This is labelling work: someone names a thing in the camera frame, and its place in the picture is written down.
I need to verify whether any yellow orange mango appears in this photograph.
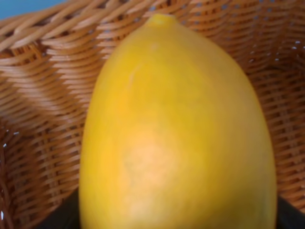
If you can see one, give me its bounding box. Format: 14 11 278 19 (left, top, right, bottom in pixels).
79 14 277 229

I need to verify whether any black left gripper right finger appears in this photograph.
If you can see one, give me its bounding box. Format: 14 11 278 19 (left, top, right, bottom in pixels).
276 196 305 229

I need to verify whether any orange woven wicker basket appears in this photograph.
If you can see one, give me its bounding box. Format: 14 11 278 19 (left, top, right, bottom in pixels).
0 0 305 229

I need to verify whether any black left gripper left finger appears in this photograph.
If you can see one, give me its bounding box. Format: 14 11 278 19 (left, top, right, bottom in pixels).
40 190 81 229

